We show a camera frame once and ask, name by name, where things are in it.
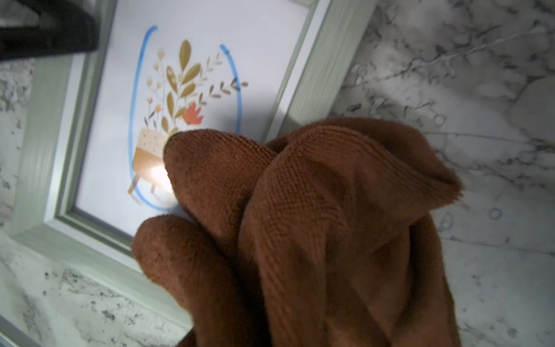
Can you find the brown microfibre cloth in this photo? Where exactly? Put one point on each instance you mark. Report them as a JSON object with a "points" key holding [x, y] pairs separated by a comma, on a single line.
{"points": [[322, 237]]}

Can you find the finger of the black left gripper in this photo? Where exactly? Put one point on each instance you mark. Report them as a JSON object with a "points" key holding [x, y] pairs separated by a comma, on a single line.
{"points": [[64, 27]]}

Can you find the grey green picture frame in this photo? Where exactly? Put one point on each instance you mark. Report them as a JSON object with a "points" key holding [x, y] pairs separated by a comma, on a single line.
{"points": [[91, 168]]}

